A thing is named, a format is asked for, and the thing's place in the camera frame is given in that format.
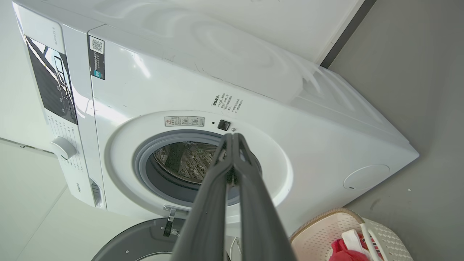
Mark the steel washer drum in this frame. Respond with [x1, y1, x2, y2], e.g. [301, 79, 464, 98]
[153, 141, 232, 186]

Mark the black glossy display panel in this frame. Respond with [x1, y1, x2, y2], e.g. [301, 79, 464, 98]
[25, 35, 79, 126]

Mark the printed text label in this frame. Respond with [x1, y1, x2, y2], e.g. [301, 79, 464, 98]
[212, 93, 244, 115]

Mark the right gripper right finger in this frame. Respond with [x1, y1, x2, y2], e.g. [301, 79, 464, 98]
[233, 133, 298, 261]

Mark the black QR code sticker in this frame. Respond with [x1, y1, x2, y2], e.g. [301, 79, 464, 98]
[87, 35, 106, 80]

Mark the grey rubber door gasket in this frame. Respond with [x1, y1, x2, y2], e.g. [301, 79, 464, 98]
[132, 129, 262, 208]

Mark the red cloth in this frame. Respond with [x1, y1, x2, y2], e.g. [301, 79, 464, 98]
[328, 232, 383, 261]

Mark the white washing machine dial knob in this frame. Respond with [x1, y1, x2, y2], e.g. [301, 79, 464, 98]
[50, 136, 78, 160]

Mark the black and white baseboard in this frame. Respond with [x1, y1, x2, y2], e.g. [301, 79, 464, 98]
[315, 0, 377, 69]

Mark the white front-load washing machine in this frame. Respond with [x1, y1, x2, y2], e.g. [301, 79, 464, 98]
[12, 0, 420, 237]

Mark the cream perforated laundry basket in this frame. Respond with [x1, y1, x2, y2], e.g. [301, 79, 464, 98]
[289, 207, 414, 261]

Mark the grey warning sticker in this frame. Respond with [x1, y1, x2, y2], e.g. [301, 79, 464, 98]
[164, 116, 205, 128]

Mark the white cloth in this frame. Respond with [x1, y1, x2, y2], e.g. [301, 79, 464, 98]
[341, 229, 370, 254]

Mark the washing machine door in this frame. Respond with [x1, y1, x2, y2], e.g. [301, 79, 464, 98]
[91, 217, 232, 261]

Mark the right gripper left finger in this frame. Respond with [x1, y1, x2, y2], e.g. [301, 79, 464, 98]
[170, 133, 234, 261]

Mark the round white filter cover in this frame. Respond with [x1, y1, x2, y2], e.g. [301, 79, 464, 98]
[343, 164, 391, 191]

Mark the metal door hinge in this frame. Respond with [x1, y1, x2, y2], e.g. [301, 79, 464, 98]
[163, 204, 191, 238]

